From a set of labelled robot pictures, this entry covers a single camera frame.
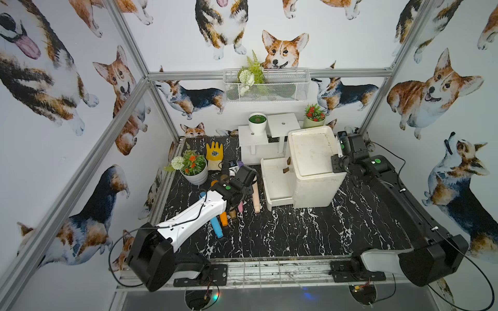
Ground beige cream microphone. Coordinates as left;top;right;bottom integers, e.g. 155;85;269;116
252;181;261;214

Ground gold brown microphone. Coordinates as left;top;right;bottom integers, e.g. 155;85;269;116
220;174;237;222

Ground orange microphone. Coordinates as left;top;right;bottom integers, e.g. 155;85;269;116
211;180;228;227

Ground blue microphone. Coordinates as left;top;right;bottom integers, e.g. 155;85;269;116
200;190;226;238

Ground white drawer cabinet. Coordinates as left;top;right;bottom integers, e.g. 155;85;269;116
288;126;346;208

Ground white bottom drawer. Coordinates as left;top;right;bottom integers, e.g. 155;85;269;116
261;157;296;212

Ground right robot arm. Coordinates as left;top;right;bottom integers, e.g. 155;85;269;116
331;131;468;287

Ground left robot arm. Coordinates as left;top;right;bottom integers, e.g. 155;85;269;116
127;165;258;292

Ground yellow work glove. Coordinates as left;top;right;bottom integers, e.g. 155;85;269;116
206;141;224;171

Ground orange flower white pot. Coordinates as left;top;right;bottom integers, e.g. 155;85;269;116
163;147;208;185

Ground white stepped display stand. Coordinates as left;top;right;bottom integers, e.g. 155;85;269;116
238;113;300;165

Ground red flower pot plant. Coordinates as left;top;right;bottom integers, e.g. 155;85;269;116
303;104;326;128

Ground white cup green top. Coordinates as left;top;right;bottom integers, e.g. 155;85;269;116
248;113;267;136

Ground green fern white flowers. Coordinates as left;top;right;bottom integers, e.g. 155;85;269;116
237;51;265;97

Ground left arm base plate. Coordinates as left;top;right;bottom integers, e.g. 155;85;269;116
172;264;228;288

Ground white wire wall basket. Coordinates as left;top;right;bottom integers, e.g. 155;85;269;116
223;68;311;102

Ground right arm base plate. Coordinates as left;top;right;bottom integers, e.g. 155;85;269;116
329;259;386;283

